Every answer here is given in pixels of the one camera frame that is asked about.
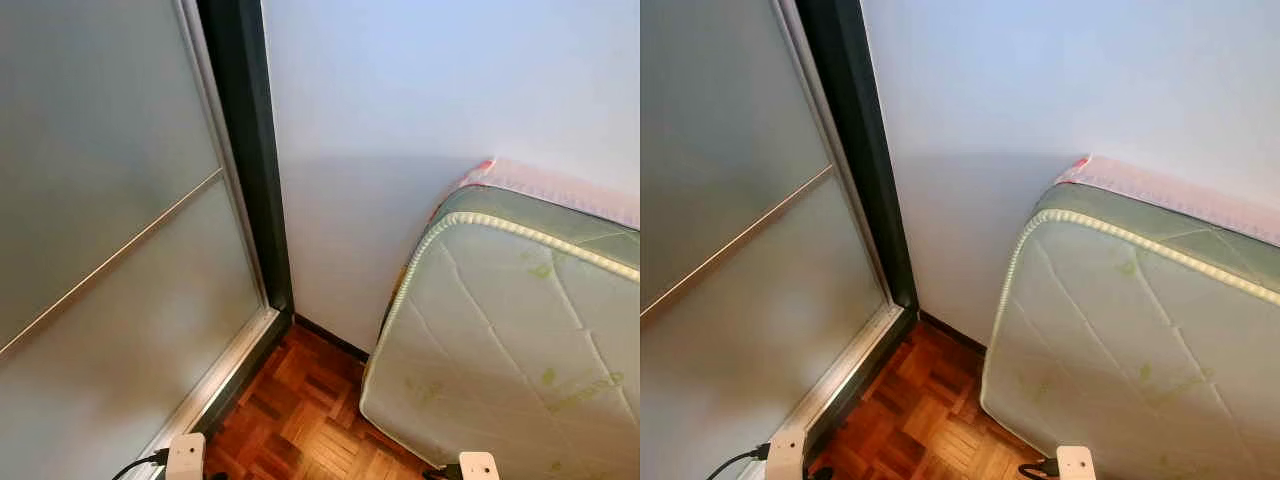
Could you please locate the green white quilted mattress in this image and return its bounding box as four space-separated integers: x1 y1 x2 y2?
358 185 641 480
980 182 1280 480

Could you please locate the dark skirting board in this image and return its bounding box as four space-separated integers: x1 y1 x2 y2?
293 313 371 363
918 310 989 353

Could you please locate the black door frame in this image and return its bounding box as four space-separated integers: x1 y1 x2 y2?
797 0 921 466
190 0 297 441

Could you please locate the pink mattress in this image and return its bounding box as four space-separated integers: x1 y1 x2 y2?
455 157 641 229
1055 155 1280 246

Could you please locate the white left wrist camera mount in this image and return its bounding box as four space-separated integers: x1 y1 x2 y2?
165 433 207 480
765 432 807 480

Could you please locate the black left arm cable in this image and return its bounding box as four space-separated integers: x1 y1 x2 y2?
110 450 171 480
706 445 771 480

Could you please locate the frosted glass sliding door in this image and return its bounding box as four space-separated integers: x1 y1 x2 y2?
0 0 283 480
640 0 906 480

